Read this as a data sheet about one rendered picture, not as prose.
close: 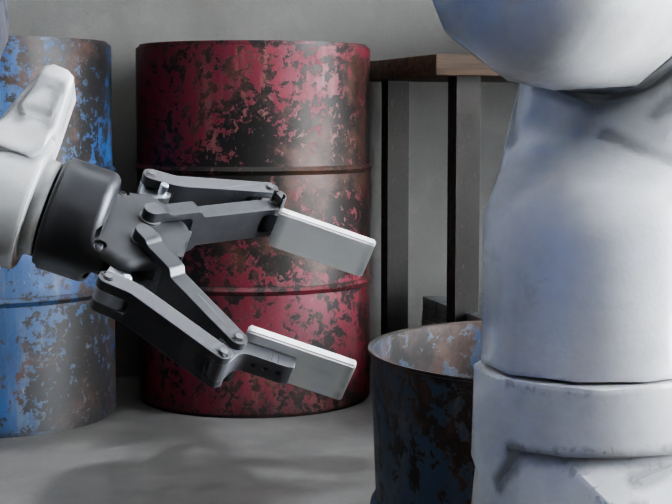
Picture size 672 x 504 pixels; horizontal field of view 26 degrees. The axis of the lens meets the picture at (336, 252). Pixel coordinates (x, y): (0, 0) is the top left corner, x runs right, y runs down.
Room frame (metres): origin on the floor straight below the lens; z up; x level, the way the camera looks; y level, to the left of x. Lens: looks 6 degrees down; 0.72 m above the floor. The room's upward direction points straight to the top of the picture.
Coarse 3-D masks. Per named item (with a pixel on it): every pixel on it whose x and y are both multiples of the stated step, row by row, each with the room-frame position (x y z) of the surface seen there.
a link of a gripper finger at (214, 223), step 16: (144, 208) 0.94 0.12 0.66; (160, 208) 0.95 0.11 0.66; (176, 208) 0.96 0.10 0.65; (192, 208) 0.96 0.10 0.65; (208, 208) 0.98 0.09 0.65; (224, 208) 0.98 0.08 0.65; (240, 208) 0.99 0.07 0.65; (256, 208) 1.00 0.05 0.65; (272, 208) 1.00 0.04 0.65; (192, 224) 0.96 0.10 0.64; (208, 224) 0.97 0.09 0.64; (224, 224) 0.98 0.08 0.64; (240, 224) 0.99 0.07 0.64; (256, 224) 1.00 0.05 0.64; (192, 240) 0.97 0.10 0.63; (208, 240) 0.98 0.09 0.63; (224, 240) 0.99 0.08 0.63
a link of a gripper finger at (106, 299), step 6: (108, 270) 0.90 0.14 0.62; (114, 270) 0.90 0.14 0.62; (126, 276) 0.89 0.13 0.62; (96, 288) 0.88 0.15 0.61; (96, 294) 0.88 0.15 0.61; (102, 294) 0.88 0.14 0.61; (108, 294) 0.88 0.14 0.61; (96, 300) 0.88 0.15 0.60; (102, 300) 0.88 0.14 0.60; (108, 300) 0.88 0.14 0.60; (114, 300) 0.88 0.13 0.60; (120, 300) 0.88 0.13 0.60; (108, 306) 0.88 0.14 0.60; (114, 306) 0.88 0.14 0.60; (120, 306) 0.88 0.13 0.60; (126, 306) 0.89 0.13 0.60
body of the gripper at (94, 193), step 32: (64, 192) 0.91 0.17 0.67; (96, 192) 0.91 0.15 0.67; (128, 192) 0.97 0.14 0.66; (64, 224) 0.90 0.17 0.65; (96, 224) 0.90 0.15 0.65; (128, 224) 0.93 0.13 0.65; (160, 224) 0.95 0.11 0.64; (32, 256) 0.92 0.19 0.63; (64, 256) 0.91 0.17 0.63; (96, 256) 0.90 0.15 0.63; (128, 256) 0.91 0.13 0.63
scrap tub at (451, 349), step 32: (480, 320) 1.65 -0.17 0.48; (384, 352) 1.53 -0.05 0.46; (416, 352) 1.59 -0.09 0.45; (448, 352) 1.62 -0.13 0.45; (480, 352) 1.64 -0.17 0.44; (384, 384) 1.39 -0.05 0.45; (416, 384) 1.34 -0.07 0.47; (448, 384) 1.30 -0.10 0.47; (384, 416) 1.39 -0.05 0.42; (416, 416) 1.34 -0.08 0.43; (448, 416) 1.31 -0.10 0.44; (384, 448) 1.40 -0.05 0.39; (416, 448) 1.34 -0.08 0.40; (448, 448) 1.31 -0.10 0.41; (384, 480) 1.40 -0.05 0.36; (416, 480) 1.34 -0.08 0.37; (448, 480) 1.31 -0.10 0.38
